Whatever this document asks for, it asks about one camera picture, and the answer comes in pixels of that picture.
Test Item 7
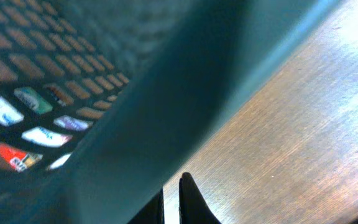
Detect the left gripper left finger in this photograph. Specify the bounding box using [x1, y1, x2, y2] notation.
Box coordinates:
[128, 189, 165, 224]

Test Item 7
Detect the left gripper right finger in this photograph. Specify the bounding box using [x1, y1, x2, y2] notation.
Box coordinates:
[179, 172, 221, 224]

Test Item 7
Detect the grey plastic shopping basket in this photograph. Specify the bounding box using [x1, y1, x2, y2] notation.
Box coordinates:
[0, 1, 337, 223]

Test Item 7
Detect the red spaghetti packet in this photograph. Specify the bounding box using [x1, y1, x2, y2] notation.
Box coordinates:
[0, 142, 43, 172]

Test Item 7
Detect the white tissue multipack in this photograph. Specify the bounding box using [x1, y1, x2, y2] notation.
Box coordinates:
[0, 94, 93, 170]

